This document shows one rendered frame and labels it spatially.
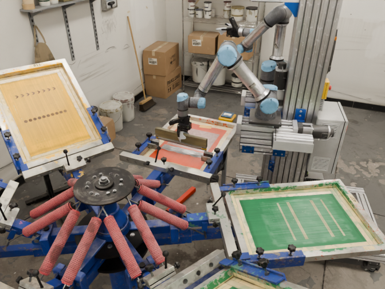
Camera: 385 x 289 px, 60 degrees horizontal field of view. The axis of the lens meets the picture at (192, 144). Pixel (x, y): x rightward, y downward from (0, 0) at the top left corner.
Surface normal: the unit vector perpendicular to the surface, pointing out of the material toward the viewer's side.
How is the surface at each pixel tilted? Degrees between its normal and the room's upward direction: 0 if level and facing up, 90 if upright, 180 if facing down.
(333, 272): 0
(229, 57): 84
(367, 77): 90
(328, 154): 90
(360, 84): 90
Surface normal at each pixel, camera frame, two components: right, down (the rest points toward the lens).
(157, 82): -0.42, 0.47
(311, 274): 0.00, -0.85
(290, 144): -0.19, 0.51
